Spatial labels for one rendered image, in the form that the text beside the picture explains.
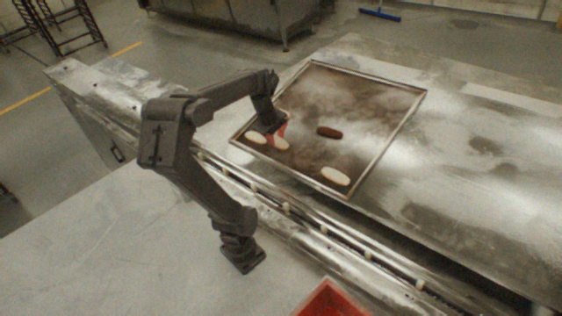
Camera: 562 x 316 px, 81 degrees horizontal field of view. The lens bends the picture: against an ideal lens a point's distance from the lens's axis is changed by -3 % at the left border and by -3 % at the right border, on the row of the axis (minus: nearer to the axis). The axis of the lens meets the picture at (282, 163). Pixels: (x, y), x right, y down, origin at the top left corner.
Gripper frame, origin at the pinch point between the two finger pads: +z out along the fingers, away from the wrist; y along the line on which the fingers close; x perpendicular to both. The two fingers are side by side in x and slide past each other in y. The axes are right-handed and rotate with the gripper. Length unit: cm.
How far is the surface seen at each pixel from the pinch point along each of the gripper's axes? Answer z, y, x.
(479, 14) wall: 144, -331, -71
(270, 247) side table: 8.8, 26.1, 21.5
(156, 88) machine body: 13, 3, -97
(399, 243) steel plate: 12.4, 1.9, 47.1
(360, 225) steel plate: 12.2, 3.7, 35.5
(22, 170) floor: 81, 107, -244
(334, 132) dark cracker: 3.9, -14.9, 11.2
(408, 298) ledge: 6, 15, 58
